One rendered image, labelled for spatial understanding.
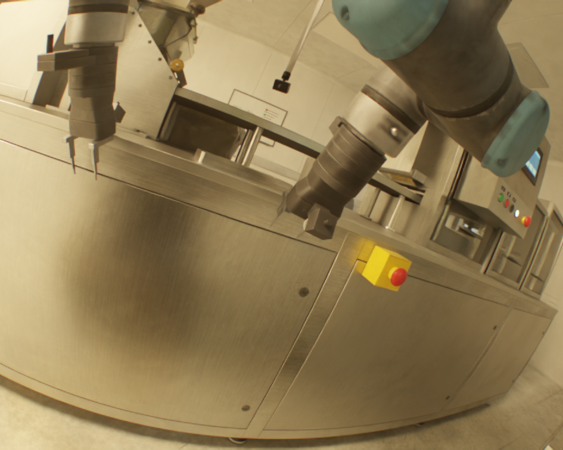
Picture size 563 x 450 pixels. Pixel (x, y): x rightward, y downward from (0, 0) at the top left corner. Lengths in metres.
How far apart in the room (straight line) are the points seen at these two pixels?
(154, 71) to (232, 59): 4.01
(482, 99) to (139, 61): 0.73
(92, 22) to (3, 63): 0.55
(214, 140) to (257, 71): 3.81
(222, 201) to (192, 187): 0.06
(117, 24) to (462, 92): 0.40
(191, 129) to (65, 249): 0.60
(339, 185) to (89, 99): 0.36
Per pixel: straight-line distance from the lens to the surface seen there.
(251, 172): 0.55
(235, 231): 0.52
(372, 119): 0.34
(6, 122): 0.63
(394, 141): 0.35
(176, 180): 0.50
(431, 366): 1.09
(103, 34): 0.42
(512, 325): 1.51
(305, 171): 0.63
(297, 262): 0.56
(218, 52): 4.79
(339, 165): 0.36
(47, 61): 0.40
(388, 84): 0.35
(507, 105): 0.25
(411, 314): 0.82
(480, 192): 0.96
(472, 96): 0.22
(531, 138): 0.29
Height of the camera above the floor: 0.83
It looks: 10 degrees down
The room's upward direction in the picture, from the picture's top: 22 degrees clockwise
